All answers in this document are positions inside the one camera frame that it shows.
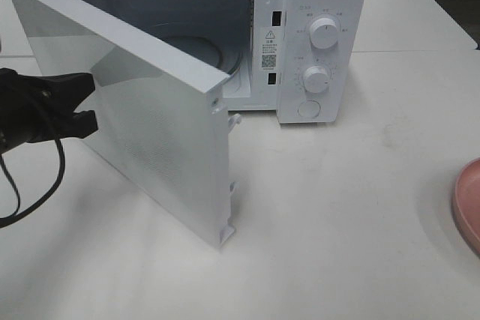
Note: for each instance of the pink round plate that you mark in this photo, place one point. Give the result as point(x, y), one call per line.
point(465, 204)

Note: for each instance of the white microwave oven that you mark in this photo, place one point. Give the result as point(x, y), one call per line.
point(272, 36)

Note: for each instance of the white dial knob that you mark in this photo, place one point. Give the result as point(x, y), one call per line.
point(323, 31)
point(316, 79)

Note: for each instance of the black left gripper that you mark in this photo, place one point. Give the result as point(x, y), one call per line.
point(37, 108)

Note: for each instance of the round white door button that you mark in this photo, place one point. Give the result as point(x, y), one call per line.
point(309, 109)

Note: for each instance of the white microwave door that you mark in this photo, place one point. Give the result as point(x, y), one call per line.
point(162, 120)

